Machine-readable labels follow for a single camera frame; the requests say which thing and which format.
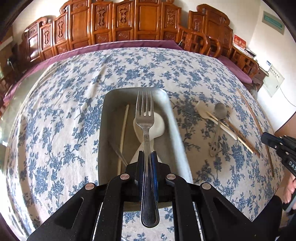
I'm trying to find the purple armchair cushion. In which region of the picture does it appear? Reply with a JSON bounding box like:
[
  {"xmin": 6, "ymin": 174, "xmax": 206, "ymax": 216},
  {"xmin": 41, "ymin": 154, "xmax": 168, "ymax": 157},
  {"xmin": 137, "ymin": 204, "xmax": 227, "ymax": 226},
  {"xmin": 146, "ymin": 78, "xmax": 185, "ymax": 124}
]
[{"xmin": 218, "ymin": 55, "xmax": 252, "ymax": 84}]

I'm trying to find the white wall panel cover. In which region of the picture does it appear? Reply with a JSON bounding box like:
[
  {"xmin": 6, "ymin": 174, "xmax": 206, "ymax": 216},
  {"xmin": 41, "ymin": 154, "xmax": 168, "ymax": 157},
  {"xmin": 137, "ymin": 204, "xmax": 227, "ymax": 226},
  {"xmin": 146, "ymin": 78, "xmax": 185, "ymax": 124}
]
[{"xmin": 263, "ymin": 65, "xmax": 284, "ymax": 97}]

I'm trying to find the purple sofa cushion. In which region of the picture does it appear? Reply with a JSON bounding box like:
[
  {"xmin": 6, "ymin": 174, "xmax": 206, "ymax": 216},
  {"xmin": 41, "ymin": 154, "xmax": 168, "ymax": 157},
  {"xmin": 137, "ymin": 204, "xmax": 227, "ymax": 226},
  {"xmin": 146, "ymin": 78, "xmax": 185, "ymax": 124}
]
[{"xmin": 2, "ymin": 39, "xmax": 183, "ymax": 103}]

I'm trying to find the rectangular metal tray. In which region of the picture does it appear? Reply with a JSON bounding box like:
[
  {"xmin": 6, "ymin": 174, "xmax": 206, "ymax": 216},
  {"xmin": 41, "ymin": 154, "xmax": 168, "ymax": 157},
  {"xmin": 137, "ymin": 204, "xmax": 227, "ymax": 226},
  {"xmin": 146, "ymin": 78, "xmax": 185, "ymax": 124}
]
[{"xmin": 98, "ymin": 87, "xmax": 194, "ymax": 212}]

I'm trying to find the brown wooden chopstick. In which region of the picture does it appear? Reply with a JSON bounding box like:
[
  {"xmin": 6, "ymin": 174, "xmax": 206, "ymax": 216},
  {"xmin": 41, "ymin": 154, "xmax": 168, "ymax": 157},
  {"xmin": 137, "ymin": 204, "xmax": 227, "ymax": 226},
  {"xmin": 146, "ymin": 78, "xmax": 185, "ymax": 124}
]
[
  {"xmin": 235, "ymin": 88, "xmax": 275, "ymax": 178},
  {"xmin": 225, "ymin": 120, "xmax": 260, "ymax": 158}
]

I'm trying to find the wooden side table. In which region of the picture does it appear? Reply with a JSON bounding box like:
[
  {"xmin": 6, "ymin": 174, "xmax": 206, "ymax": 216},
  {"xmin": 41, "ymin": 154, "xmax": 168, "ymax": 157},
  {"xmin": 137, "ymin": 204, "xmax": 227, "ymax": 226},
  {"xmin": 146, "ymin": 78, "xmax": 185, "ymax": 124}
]
[{"xmin": 228, "ymin": 46, "xmax": 269, "ymax": 85}]

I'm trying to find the cream plastic fork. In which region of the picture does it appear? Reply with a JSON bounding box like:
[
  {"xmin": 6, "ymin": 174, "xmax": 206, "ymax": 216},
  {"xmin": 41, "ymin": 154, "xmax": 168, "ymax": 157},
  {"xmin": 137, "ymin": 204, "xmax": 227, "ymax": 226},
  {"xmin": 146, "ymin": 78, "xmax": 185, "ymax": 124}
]
[{"xmin": 196, "ymin": 101, "xmax": 238, "ymax": 140}]

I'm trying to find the red gift box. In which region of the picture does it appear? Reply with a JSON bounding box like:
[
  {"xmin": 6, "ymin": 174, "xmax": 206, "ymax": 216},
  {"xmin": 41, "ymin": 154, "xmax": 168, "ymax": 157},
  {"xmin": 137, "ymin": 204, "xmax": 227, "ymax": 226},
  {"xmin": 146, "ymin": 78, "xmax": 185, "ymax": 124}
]
[{"xmin": 233, "ymin": 34, "xmax": 246, "ymax": 50}]

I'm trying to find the wall electrical panel box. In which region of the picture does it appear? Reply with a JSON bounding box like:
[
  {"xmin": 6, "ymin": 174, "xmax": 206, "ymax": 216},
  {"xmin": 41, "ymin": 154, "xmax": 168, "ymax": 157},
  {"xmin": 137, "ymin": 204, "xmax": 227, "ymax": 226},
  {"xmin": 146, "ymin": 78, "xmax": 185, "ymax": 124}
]
[{"xmin": 262, "ymin": 11, "xmax": 285, "ymax": 35}]

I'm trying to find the stainless steel fork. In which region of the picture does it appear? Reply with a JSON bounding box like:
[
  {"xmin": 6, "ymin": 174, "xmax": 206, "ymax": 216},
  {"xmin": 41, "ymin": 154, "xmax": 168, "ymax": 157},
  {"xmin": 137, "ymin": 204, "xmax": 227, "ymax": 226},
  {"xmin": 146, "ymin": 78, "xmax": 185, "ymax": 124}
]
[{"xmin": 135, "ymin": 90, "xmax": 159, "ymax": 228}]

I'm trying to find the carved wooden sofa bench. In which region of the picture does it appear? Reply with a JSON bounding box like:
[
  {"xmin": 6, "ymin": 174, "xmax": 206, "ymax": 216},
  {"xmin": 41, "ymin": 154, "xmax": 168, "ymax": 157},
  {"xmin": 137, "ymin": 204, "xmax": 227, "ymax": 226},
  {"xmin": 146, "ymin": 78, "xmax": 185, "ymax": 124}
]
[{"xmin": 2, "ymin": 0, "xmax": 212, "ymax": 103}]

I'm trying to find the carved wooden armchair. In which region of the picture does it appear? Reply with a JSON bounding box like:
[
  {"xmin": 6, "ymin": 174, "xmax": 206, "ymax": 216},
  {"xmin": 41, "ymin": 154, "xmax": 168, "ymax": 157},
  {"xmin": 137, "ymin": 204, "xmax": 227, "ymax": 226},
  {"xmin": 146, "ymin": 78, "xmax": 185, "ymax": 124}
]
[{"xmin": 176, "ymin": 4, "xmax": 233, "ymax": 58}]

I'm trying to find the metal spoon with cutout handle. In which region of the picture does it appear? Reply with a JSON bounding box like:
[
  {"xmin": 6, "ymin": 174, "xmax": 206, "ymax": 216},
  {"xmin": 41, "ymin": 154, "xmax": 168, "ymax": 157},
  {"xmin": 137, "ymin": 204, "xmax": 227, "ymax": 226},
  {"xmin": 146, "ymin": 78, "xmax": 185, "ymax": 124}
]
[{"xmin": 209, "ymin": 102, "xmax": 227, "ymax": 157}]

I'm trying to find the blue floral tablecloth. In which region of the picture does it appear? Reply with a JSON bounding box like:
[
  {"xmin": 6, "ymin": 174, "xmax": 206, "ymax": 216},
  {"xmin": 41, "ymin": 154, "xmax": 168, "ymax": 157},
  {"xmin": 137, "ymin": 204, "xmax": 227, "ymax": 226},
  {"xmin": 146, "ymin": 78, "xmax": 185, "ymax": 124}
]
[{"xmin": 2, "ymin": 48, "xmax": 284, "ymax": 240}]

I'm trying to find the person's right hand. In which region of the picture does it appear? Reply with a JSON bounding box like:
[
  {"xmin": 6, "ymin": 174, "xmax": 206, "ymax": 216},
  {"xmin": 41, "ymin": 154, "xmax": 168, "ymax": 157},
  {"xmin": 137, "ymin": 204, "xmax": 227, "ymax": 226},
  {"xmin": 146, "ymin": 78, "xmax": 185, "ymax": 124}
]
[{"xmin": 283, "ymin": 174, "xmax": 295, "ymax": 203}]

